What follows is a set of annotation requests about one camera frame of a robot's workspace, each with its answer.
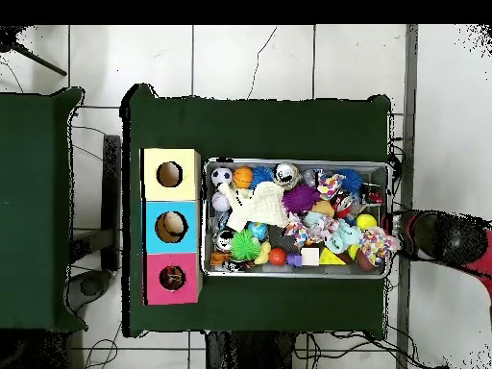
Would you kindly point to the orange foam ball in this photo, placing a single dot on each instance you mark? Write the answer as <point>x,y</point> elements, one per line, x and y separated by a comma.
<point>324,208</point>

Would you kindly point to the yellow ball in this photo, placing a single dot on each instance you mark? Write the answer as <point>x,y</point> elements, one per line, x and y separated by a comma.
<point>367,221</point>

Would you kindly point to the plain wooden cube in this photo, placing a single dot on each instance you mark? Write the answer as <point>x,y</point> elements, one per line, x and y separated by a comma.
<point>310,256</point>

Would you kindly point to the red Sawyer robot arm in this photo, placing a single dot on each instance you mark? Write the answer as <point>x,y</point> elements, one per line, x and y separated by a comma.
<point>453,238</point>

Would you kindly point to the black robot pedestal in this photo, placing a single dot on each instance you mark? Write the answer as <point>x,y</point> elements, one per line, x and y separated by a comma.
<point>254,354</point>

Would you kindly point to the small soccer ball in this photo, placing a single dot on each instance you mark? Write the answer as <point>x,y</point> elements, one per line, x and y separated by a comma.
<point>222,175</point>

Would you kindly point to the clear mesh bin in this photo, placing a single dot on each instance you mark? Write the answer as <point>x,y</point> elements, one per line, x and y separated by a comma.
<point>206,231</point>

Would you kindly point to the purple spiky ball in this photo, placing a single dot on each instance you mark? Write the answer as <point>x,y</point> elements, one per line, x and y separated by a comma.
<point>300,198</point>

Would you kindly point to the colourful patterned cloth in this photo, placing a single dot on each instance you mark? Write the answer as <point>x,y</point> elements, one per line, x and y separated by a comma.
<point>377,244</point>

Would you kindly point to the small red ball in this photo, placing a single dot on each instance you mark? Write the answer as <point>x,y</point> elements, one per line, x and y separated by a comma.
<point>277,257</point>

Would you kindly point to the light teal knitted cloth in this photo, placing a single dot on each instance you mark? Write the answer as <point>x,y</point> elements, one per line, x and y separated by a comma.
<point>342,234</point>

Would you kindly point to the green cloth side table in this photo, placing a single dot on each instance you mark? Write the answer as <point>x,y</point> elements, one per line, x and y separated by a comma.
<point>38,154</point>

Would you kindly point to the wooden box with three holes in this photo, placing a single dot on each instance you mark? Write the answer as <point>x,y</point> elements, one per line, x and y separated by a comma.
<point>150,231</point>

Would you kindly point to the cream knitted cloth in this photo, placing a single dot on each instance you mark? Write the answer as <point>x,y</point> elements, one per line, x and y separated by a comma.
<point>257,206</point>

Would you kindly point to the black tripod leg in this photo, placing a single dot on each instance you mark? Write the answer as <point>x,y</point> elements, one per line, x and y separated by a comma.
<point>38,60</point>

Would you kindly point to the green fuzzy toy with eyes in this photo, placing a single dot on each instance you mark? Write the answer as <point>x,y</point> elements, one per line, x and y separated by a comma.
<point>244,246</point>

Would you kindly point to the orange striped tiger toy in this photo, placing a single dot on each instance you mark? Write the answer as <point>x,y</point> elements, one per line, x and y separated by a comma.
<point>171,277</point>

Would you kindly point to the small orange basketball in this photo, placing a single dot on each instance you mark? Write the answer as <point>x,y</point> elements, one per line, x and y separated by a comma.
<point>244,177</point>

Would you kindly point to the blue spiky ball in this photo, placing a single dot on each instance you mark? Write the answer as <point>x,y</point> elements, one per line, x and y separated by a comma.
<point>352,179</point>

